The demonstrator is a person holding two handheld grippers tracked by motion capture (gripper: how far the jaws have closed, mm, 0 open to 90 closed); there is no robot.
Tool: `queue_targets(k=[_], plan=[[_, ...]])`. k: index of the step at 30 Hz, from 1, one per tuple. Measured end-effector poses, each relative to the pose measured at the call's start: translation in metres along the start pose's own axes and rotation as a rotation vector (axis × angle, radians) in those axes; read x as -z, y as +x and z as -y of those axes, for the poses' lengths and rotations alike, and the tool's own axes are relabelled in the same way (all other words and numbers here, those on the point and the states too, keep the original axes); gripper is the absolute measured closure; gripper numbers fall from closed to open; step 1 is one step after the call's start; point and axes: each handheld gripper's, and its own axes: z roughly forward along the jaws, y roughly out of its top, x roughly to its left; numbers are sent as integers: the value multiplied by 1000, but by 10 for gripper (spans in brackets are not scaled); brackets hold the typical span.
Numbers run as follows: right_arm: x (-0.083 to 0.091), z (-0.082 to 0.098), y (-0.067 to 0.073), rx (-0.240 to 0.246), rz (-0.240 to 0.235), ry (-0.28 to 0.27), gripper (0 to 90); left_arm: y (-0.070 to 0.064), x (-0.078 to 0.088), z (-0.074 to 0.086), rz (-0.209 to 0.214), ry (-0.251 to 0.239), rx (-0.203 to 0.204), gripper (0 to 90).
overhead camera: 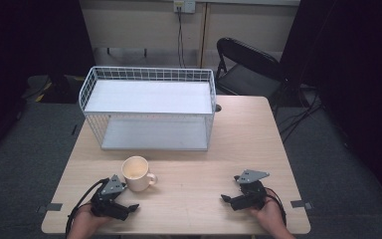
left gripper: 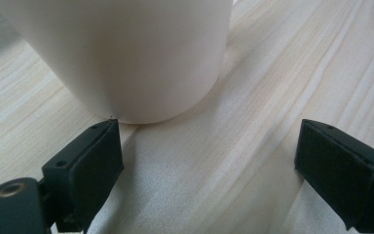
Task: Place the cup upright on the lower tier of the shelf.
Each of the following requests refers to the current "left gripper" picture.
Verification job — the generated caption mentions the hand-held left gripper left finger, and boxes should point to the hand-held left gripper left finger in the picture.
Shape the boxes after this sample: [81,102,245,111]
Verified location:
[41,118,125,234]

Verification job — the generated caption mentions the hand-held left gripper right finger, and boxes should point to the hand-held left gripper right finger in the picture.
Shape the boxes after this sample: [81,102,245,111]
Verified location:
[293,118,374,234]

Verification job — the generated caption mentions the white cup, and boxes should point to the white cup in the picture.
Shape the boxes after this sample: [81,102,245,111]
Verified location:
[0,0,235,125]

